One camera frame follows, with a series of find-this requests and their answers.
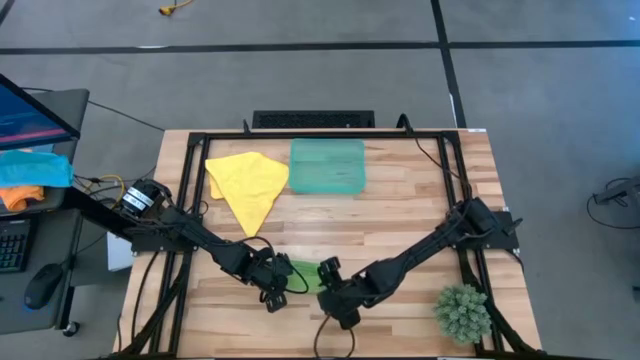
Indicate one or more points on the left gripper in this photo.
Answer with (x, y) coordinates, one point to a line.
(275, 277)

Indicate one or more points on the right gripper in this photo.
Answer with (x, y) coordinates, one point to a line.
(340, 297)

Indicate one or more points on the green microfiber towel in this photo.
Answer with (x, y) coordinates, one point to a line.
(314, 280)

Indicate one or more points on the yellow microfiber towel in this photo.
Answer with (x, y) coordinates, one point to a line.
(250, 185)

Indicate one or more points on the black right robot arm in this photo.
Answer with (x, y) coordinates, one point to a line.
(425, 245)

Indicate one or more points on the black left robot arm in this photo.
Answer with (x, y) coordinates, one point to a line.
(200, 235)

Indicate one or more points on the teal translucent plastic basket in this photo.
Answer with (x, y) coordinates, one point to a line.
(327, 167)

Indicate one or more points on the green artificial plant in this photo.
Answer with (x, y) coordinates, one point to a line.
(462, 315)

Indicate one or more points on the white box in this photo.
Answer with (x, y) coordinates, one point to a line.
(119, 255)

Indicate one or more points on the black perforated box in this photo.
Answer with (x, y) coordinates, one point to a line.
(312, 119)

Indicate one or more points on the black stand bar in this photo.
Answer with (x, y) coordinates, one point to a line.
(95, 210)

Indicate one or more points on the black caster wheel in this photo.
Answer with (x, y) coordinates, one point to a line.
(71, 328)

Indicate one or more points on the black computer mouse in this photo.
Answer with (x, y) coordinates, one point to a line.
(44, 285)

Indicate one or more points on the black computer keyboard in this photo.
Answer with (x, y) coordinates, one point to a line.
(14, 245)

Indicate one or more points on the blue cloth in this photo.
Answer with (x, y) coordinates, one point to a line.
(35, 170)

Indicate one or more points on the orange cloth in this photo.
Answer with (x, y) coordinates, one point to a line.
(20, 197)

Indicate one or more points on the grey side desk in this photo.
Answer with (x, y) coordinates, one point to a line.
(65, 107)

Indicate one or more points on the computer monitor with blue screen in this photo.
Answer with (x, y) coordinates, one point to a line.
(30, 122)

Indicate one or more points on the black stand base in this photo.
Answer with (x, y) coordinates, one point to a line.
(620, 192)

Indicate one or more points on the black metal table frame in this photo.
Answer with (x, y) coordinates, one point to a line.
(320, 135)

